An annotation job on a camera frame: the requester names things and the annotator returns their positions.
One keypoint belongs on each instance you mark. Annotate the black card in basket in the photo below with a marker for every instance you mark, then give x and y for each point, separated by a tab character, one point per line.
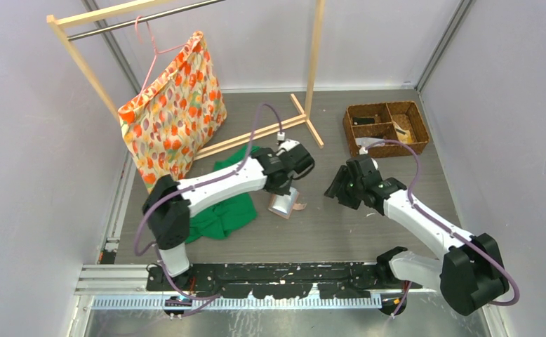
359	121

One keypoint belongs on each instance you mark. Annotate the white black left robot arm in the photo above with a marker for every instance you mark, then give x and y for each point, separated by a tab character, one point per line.
171	204

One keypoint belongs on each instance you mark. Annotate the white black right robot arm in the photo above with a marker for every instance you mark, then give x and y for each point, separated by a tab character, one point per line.
467	270

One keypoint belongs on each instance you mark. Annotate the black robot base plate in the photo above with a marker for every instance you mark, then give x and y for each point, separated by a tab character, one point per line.
277	280

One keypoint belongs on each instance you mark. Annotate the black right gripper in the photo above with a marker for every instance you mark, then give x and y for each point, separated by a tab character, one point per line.
337	185

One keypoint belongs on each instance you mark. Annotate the tan card in basket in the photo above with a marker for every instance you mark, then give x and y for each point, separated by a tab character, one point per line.
403	135

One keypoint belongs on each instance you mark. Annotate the white card in basket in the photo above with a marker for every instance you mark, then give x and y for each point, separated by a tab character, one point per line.
366	142

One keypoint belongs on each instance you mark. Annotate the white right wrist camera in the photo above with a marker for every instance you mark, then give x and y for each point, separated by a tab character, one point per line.
363	154

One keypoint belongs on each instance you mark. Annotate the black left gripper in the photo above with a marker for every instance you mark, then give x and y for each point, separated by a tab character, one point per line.
282	191

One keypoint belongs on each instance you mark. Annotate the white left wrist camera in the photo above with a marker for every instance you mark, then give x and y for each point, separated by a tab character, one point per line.
285	144

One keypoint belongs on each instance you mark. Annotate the floral orange tote bag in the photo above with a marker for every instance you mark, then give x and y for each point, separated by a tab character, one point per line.
166	125

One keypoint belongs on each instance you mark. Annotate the green cloth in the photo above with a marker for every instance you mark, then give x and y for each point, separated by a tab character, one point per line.
221	220

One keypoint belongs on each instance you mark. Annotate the woven wicker divided basket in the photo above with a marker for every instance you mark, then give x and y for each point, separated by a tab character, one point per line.
405	113

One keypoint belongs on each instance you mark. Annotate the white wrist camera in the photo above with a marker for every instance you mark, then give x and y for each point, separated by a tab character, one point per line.
363	154
285	144

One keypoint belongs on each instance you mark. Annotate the aluminium frame rail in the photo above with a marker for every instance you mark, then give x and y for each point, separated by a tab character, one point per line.
116	287

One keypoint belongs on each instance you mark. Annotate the wooden clothes rack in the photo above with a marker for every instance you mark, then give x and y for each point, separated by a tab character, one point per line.
304	110

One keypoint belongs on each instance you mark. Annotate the pink leather card holder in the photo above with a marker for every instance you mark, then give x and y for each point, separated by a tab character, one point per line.
283	207

